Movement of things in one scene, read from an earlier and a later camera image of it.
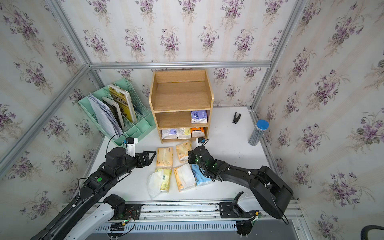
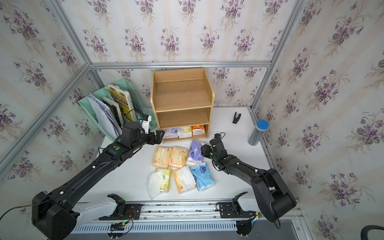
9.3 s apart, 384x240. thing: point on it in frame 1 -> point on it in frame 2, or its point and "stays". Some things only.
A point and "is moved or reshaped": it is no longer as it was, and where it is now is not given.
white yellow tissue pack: (183, 133) stays
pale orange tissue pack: (164, 157) is moved or reshaped
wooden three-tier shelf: (182, 101) stays
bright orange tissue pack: (198, 132) stays
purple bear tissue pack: (200, 116) is moved or reshaped
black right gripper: (191, 154) -> (205, 149)
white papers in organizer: (106, 118) stays
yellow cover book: (122, 98) stays
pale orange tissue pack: (182, 150) is moved or reshaped
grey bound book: (117, 110) stays
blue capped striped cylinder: (256, 135) stays
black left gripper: (146, 162) -> (158, 139)
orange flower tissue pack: (184, 176) stays
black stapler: (235, 119) stays
